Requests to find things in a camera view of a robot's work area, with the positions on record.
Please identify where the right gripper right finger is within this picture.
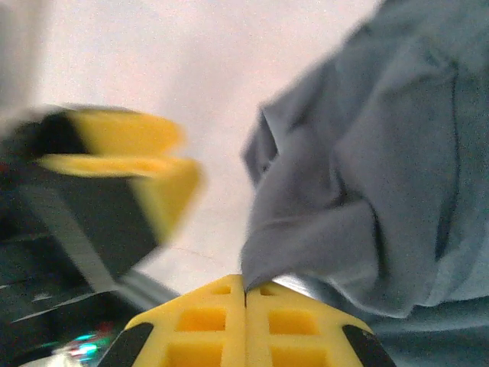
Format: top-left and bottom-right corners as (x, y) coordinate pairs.
(244, 281), (398, 367)

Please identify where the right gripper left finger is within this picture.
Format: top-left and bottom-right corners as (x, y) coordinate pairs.
(98, 273), (248, 367)

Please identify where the grey t-shirt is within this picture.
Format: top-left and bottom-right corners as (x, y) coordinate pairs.
(238, 0), (489, 367)

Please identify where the white table cover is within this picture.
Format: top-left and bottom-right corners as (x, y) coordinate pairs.
(37, 0), (383, 301)

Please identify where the circuit board with LEDs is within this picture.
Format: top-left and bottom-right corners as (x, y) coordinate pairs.
(49, 324), (115, 359)

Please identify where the aluminium base frame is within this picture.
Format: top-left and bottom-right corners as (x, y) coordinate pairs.
(118, 267), (181, 311)

